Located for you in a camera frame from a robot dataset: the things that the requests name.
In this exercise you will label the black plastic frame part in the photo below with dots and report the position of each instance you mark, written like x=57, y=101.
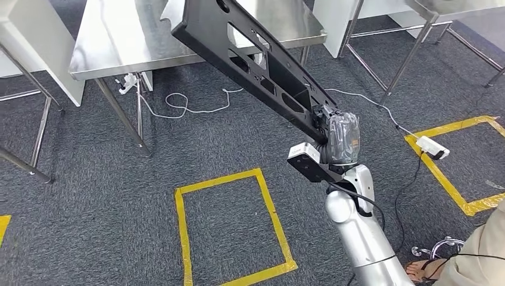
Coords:
x=205, y=35

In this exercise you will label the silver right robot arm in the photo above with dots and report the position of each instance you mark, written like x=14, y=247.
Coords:
x=355, y=237

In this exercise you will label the large stainless steel workbench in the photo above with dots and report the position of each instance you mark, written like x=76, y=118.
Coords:
x=118, y=39

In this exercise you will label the yellow floor tape square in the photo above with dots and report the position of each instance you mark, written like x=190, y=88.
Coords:
x=217, y=182

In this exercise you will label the white plug adapter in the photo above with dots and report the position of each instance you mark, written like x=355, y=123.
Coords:
x=129, y=82

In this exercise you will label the white panel board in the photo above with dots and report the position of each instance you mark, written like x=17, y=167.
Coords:
x=23, y=47
x=327, y=23

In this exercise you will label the white power strip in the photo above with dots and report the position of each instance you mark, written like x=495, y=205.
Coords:
x=430, y=145

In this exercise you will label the stainless steel side table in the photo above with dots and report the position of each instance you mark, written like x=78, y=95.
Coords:
x=41, y=132
x=453, y=6

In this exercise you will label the chrome stool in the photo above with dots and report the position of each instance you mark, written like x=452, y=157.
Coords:
x=446, y=239

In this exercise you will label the person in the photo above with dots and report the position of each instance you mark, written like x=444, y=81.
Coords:
x=481, y=252

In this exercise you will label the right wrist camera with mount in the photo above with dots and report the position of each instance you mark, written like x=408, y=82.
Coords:
x=301, y=152

